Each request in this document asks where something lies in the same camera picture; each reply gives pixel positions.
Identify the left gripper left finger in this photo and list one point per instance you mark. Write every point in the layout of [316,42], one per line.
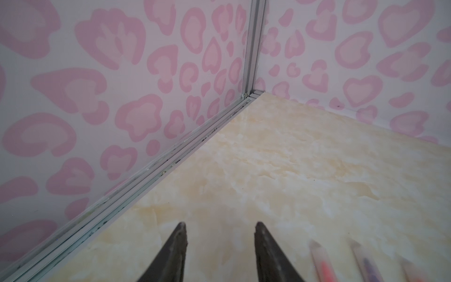
[168,265]

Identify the pink pen group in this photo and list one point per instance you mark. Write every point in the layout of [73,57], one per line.
[322,263]

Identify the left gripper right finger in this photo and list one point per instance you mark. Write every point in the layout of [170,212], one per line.
[272,264]

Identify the left wall bottom rail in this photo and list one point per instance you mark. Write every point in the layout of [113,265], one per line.
[60,248]

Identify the corner vertical frame post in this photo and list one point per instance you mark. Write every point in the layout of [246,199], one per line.
[253,42]

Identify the orange pen group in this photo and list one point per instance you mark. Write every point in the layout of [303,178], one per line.
[412,272]

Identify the purple pen group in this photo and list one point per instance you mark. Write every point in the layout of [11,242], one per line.
[365,262]

